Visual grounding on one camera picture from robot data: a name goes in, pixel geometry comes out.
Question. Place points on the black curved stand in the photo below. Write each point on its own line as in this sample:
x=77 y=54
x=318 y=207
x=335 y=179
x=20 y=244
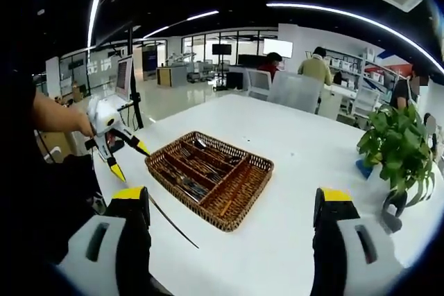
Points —
x=392 y=202

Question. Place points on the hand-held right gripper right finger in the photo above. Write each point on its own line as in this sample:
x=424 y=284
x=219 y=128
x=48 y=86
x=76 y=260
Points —
x=329 y=247

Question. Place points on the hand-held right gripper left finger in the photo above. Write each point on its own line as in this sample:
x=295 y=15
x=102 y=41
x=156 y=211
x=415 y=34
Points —
x=132 y=247

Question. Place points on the black television on stand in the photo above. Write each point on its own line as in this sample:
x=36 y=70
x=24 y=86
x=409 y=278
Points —
x=222 y=49

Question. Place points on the dark blue banner stand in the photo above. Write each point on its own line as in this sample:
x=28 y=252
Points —
x=150 y=62

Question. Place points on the wooden grey counter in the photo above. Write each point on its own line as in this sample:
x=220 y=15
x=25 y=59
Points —
x=171 y=76

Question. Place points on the grey chair back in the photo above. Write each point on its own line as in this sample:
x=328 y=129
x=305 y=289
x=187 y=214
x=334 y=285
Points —
x=295 y=91

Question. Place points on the white ceiling light strip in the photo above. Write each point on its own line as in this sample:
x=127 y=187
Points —
x=203 y=15
x=93 y=22
x=347 y=15

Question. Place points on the white wall screen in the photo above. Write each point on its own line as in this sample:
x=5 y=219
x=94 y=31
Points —
x=278 y=48

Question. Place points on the blue cloth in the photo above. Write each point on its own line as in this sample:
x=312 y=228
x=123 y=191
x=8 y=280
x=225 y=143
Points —
x=364 y=171

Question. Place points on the green potted plant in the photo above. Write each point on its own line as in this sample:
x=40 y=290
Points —
x=395 y=143

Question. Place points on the wide black display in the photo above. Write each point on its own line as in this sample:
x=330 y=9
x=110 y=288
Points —
x=251 y=60

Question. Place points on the white storage shelf with boxes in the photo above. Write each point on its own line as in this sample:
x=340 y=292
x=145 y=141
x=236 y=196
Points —
x=347 y=63

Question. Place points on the white framed monitor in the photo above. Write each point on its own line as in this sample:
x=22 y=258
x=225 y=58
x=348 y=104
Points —
x=124 y=77

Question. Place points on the brown wicker storage tray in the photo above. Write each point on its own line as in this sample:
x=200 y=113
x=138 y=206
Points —
x=243 y=185

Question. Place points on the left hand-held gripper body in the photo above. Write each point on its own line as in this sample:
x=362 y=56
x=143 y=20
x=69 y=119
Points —
x=104 y=115

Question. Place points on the white mesh office chair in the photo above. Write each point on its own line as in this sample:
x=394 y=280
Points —
x=366 y=100
x=259 y=81

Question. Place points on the cardboard box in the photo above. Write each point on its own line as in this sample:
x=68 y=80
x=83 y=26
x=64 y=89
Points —
x=78 y=93

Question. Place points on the black monitor stand pole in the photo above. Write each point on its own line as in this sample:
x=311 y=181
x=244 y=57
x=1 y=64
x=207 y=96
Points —
x=133 y=102

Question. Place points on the person's black shirt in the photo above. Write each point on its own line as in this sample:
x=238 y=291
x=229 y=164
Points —
x=41 y=188

